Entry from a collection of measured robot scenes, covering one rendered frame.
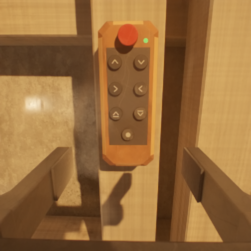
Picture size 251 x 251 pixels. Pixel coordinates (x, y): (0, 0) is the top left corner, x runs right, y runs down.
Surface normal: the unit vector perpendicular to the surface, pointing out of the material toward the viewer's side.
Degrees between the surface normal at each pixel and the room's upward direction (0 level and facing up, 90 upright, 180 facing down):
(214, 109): 0
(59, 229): 90
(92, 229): 90
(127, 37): 0
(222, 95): 0
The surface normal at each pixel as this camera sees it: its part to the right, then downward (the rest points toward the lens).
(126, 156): -0.03, 0.25
